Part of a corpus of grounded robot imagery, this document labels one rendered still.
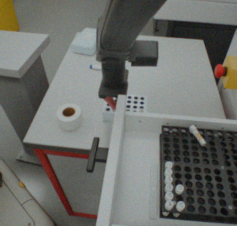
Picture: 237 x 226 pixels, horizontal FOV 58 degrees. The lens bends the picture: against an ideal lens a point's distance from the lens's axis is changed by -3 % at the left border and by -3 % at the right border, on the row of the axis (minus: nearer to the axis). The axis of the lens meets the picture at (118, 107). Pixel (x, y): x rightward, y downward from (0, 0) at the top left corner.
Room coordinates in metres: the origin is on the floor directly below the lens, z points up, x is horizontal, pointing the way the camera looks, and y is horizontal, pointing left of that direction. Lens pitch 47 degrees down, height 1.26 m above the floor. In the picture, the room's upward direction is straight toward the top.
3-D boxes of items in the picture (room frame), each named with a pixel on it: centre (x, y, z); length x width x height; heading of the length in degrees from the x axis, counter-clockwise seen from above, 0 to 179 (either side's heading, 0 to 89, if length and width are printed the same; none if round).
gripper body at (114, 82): (0.43, 0.01, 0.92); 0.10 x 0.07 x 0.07; 173
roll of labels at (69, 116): (0.42, 0.14, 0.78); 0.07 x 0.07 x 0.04
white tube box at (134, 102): (0.45, -0.02, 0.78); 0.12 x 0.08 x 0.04; 83
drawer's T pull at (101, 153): (0.22, 0.03, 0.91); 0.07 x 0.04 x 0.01; 173
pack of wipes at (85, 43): (0.84, 0.13, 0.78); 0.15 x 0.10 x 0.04; 161
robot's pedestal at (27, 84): (0.84, 0.49, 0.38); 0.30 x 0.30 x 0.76; 78
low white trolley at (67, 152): (0.62, -0.06, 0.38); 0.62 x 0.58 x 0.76; 173
